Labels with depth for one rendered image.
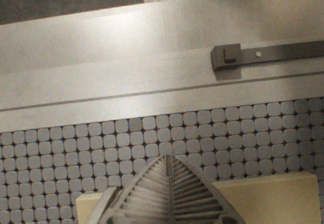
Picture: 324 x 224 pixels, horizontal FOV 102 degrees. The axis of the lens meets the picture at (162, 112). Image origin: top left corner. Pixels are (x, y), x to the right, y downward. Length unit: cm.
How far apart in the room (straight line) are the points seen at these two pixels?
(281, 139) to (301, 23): 27
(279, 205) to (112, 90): 41
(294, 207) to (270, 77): 27
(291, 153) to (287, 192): 8
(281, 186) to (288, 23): 36
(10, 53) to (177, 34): 41
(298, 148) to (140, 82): 37
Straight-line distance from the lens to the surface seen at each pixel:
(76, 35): 42
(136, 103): 30
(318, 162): 45
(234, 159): 34
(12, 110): 45
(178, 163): 16
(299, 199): 42
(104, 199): 31
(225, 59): 30
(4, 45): 53
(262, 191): 37
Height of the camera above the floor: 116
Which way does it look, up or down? 88 degrees down
